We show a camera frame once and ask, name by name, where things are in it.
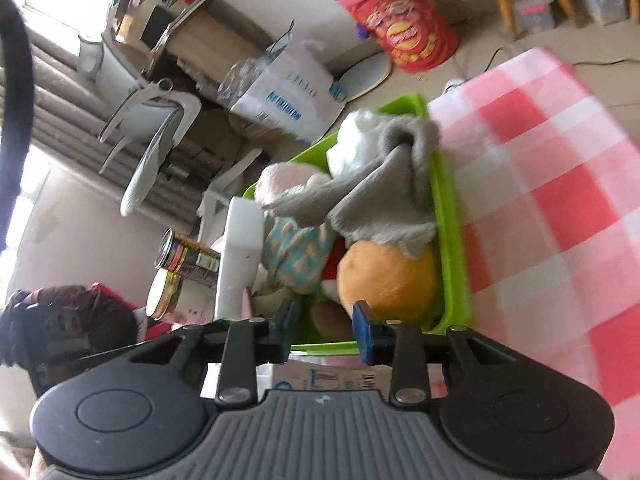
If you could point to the Santa Claus plush toy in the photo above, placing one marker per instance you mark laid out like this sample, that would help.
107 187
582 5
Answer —
328 282

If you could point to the white foam sponge block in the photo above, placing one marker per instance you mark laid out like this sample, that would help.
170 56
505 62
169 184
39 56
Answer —
241 254

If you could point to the grey white office chair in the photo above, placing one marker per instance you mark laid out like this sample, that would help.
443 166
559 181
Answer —
155 114

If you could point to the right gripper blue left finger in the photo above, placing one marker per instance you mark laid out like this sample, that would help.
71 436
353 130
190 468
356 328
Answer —
282 329

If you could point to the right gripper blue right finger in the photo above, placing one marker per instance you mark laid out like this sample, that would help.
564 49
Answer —
370 335

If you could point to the green plastic bin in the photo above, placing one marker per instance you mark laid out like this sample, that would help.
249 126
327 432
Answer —
450 305

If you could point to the pink plush toy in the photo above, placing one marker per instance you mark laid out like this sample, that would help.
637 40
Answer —
278 178

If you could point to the white paper bag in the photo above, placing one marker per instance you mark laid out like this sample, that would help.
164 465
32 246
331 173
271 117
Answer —
286 89

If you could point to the red chips bucket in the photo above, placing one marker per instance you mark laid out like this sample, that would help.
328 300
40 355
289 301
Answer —
411 32

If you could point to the black yellow tin can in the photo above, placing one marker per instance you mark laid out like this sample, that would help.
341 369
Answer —
188 259

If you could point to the blue white milk carton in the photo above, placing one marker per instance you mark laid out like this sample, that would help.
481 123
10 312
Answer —
297 375

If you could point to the red white checkered tablecloth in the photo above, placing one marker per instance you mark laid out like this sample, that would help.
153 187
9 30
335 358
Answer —
548 185

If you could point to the person with camera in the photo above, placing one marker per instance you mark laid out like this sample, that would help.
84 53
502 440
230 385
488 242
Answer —
44 330

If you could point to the plush hamburger toy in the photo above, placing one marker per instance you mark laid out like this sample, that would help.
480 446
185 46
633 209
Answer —
391 283

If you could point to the cookie jar with gold lid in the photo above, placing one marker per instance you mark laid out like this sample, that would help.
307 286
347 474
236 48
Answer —
179 301

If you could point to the grey plush cloth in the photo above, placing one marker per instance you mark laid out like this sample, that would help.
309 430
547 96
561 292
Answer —
387 202

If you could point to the cream doll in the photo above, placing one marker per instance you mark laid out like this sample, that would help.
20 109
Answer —
294 259

